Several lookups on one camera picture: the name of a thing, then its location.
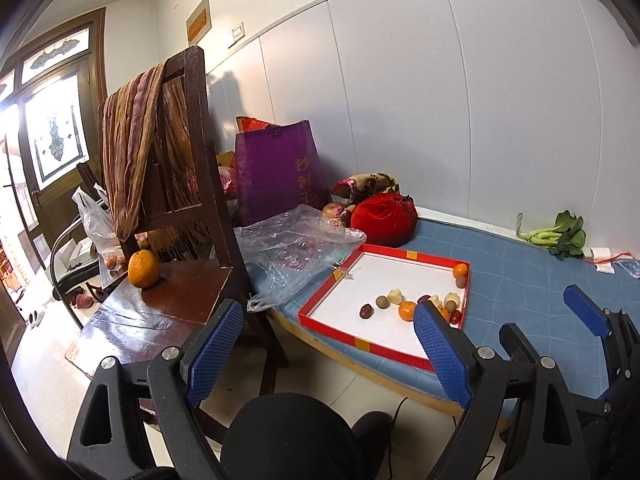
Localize blue quilted mat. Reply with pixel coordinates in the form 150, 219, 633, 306
267, 207, 640, 418

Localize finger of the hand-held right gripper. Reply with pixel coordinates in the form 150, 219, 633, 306
500, 323, 540, 367
563, 284, 640, 396

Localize black cable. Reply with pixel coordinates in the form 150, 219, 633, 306
386, 396, 410, 480

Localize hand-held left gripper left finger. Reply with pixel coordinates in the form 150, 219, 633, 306
65, 298, 245, 480

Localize clear plastic bag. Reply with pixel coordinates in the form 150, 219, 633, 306
234, 203, 367, 313

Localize red gold patterned box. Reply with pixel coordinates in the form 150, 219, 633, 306
236, 116, 273, 133

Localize red rimmed white tray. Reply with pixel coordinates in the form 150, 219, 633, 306
298, 243, 472, 373

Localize brown patterned cloth bag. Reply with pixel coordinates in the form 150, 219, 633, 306
330, 172, 402, 204

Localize person's leg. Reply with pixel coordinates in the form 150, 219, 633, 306
220, 392, 362, 480
350, 410, 396, 480

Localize white box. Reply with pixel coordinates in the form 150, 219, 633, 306
45, 237, 103, 281

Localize black metal chair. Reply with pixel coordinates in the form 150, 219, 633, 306
50, 212, 108, 331

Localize green bok choy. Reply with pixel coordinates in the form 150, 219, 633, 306
516, 210, 587, 261

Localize dark wooden chair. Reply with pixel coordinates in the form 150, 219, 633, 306
65, 45, 290, 441

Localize wooden door with stained glass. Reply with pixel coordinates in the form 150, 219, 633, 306
0, 7, 108, 311

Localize red velvet drawstring pouch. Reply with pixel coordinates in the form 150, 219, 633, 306
350, 192, 419, 248

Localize person's right leg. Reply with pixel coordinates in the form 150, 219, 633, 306
350, 410, 396, 480

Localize red plastic bag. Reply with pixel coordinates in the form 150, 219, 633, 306
216, 165, 241, 201

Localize brown striped scarf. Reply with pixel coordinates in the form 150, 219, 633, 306
97, 60, 213, 261

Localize person's left leg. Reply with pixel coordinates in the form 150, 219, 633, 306
220, 392, 362, 480

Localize orange wall plaque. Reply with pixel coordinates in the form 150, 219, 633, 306
186, 0, 211, 45

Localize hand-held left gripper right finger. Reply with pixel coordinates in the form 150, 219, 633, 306
413, 300, 601, 480

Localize white plastic bag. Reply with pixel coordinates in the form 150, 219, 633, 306
71, 185, 128, 288

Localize white paper packet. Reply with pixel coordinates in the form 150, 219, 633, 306
590, 246, 617, 273

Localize purple bag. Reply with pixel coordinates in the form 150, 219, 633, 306
235, 120, 333, 227

